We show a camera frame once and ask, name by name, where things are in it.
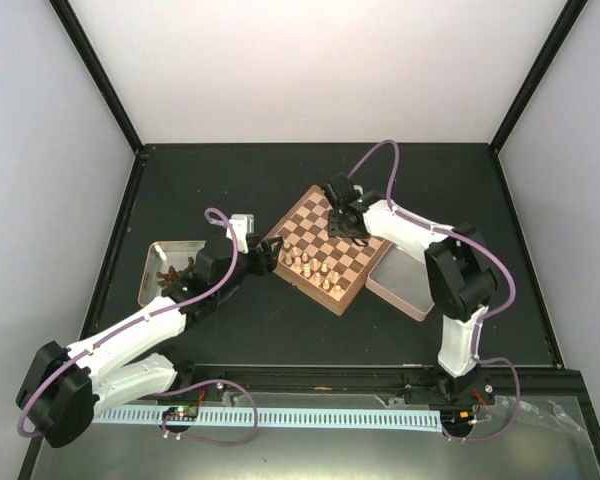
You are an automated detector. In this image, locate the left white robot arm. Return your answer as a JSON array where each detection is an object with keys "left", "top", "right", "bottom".
[{"left": 16, "top": 233, "right": 283, "bottom": 448}]

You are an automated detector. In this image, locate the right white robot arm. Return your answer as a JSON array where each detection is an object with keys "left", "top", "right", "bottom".
[{"left": 322, "top": 174, "right": 497, "bottom": 403}]

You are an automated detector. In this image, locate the pile of dark chess pieces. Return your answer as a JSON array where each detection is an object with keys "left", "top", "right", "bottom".
[{"left": 155, "top": 256, "right": 195, "bottom": 288}]

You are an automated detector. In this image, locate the left control circuit board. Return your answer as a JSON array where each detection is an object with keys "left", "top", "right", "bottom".
[{"left": 162, "top": 406, "right": 199, "bottom": 422}]

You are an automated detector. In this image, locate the control circuit board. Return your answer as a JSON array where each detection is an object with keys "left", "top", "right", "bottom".
[
  {"left": 440, "top": 410, "right": 493, "bottom": 427},
  {"left": 162, "top": 406, "right": 199, "bottom": 422}
]

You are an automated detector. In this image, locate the right control circuit board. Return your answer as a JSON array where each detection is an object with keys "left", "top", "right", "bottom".
[{"left": 440, "top": 410, "right": 493, "bottom": 427}]

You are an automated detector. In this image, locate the wooden chessboard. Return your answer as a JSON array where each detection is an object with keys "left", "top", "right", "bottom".
[{"left": 267, "top": 185, "right": 390, "bottom": 316}]

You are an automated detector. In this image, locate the pink plastic basket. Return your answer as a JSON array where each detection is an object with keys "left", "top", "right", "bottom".
[{"left": 365, "top": 245, "right": 434, "bottom": 322}]

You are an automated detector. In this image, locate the yellow plastic tray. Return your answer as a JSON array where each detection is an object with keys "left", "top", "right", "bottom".
[{"left": 137, "top": 240, "right": 205, "bottom": 307}]

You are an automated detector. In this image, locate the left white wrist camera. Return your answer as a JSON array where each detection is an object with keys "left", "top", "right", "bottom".
[{"left": 229, "top": 214, "right": 258, "bottom": 254}]

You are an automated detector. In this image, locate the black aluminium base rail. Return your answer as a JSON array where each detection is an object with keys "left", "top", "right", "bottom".
[{"left": 149, "top": 365, "right": 586, "bottom": 407}]

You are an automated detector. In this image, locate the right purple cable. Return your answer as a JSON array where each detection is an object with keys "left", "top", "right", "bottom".
[{"left": 347, "top": 139, "right": 522, "bottom": 444}]

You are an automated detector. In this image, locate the purple cable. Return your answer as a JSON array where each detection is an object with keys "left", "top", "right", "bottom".
[
  {"left": 17, "top": 207, "right": 241, "bottom": 440},
  {"left": 347, "top": 139, "right": 522, "bottom": 444}
]

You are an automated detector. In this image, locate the white slotted cable duct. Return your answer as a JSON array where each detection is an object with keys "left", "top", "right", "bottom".
[{"left": 93, "top": 404, "right": 442, "bottom": 433}]

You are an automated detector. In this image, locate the right black frame post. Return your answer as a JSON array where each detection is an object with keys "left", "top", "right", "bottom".
[{"left": 489, "top": 0, "right": 588, "bottom": 154}]

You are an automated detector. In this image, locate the black frame post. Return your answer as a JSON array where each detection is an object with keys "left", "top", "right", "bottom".
[
  {"left": 489, "top": 0, "right": 588, "bottom": 154},
  {"left": 49, "top": 0, "right": 143, "bottom": 154}
]

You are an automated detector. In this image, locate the left black frame post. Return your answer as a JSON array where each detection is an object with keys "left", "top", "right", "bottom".
[{"left": 49, "top": 0, "right": 143, "bottom": 154}]

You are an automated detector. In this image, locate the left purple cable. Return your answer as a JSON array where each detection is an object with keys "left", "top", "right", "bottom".
[{"left": 17, "top": 207, "right": 241, "bottom": 440}]

